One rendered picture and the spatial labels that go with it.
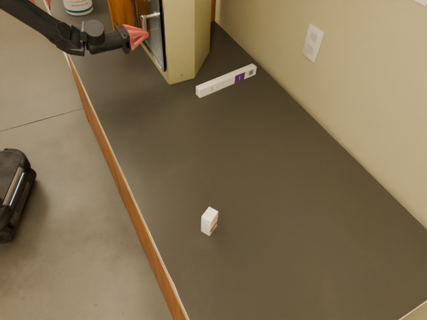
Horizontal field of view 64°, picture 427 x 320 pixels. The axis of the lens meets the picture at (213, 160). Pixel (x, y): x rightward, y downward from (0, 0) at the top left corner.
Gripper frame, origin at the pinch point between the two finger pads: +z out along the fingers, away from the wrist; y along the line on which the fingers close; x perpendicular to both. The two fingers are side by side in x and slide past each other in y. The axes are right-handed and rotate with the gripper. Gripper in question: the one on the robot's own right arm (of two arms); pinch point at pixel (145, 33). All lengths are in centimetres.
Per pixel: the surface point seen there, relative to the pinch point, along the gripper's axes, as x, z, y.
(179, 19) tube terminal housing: -5.4, 10.8, -5.2
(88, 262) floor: 114, -50, -12
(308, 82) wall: 13, 49, -34
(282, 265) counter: 20, 3, -86
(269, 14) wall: 0.7, 48.7, -4.9
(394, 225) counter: 21, 39, -90
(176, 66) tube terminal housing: 13.0, 9.0, -5.2
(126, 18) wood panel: 9.9, 2.2, 31.8
